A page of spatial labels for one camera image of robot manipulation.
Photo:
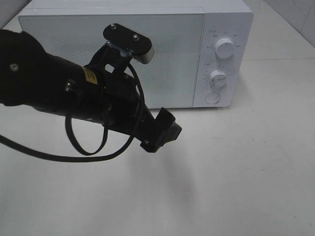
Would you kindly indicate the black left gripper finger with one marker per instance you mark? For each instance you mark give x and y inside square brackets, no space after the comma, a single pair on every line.
[170,134]
[165,119]

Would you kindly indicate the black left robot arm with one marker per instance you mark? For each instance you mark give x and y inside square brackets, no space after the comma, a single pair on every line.
[31,76]

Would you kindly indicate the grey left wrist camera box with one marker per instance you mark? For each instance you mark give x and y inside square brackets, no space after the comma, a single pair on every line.
[129,40]

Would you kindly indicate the white timer knob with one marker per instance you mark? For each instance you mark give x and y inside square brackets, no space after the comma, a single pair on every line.
[217,79]

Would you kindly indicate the upper white power knob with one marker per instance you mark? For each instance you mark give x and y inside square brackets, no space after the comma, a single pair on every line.
[224,47]

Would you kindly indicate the white microwave door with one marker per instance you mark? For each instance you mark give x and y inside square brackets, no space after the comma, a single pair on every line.
[76,34]

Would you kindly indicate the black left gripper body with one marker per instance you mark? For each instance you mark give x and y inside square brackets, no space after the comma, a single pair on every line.
[115,99]

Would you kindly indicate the round white door button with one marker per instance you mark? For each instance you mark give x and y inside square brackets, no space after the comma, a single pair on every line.
[212,98]

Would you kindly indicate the white microwave oven body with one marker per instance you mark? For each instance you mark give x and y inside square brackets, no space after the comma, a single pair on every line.
[222,18]

